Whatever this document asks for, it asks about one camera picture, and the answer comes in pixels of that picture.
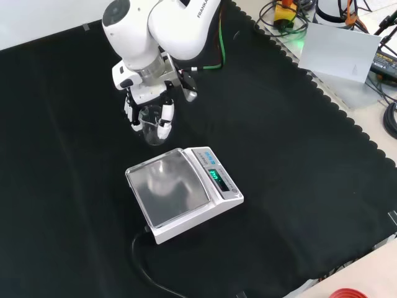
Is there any black power adapter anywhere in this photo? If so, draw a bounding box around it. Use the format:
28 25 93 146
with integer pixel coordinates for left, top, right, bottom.
370 51 397 78

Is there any thick black hose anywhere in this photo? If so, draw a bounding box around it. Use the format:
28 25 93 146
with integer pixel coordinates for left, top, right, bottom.
383 102 397 139

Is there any black balance power cable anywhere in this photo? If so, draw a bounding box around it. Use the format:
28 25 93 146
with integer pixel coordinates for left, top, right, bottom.
131 228 187 298

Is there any thin black cable loop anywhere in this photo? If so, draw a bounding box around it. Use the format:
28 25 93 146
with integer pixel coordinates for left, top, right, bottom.
254 0 308 35

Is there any green cable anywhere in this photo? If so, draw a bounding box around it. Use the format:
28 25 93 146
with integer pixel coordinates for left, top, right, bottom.
190 17 226 73

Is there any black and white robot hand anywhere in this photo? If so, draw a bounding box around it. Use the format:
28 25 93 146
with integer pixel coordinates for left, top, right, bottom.
111 60 176 141

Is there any orange cable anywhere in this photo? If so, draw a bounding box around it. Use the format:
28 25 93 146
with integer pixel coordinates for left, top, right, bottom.
342 0 370 34

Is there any pale board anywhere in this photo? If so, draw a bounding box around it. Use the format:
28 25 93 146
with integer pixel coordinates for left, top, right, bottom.
297 22 382 84

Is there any grey metal base plate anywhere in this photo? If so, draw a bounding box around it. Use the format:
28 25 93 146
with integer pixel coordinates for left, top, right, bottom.
263 21 388 110

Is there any black tripod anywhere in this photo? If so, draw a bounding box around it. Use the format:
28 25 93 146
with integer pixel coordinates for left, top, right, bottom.
373 9 397 56

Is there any black bench cloth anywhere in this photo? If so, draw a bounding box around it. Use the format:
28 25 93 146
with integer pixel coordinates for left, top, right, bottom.
0 0 397 298

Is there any clear glass beaker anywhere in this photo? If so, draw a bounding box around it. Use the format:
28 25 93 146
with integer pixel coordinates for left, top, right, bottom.
138 105 168 146

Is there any yellow stop button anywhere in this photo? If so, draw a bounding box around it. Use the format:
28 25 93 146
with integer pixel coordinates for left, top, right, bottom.
273 0 298 29

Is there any red round object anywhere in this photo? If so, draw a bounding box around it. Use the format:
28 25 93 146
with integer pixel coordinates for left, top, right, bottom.
329 287 370 298

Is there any white electronic balance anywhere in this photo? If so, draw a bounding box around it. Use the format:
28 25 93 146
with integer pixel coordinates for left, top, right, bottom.
125 145 245 245

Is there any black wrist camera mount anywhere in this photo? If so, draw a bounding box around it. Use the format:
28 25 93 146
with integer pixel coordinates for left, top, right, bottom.
178 70 199 103

